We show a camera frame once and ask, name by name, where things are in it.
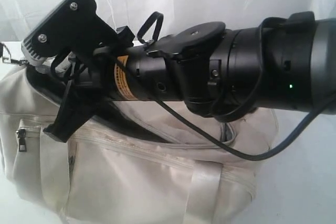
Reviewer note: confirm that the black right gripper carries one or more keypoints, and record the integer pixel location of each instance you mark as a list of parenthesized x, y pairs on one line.
[(92, 85)]

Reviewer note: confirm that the cream fabric duffel bag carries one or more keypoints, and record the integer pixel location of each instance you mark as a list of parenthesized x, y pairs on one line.
[(154, 169)]

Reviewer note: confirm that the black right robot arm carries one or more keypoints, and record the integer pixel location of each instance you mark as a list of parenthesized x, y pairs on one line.
[(223, 74)]

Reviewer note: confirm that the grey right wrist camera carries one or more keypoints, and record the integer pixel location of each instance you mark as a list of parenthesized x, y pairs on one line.
[(72, 25)]

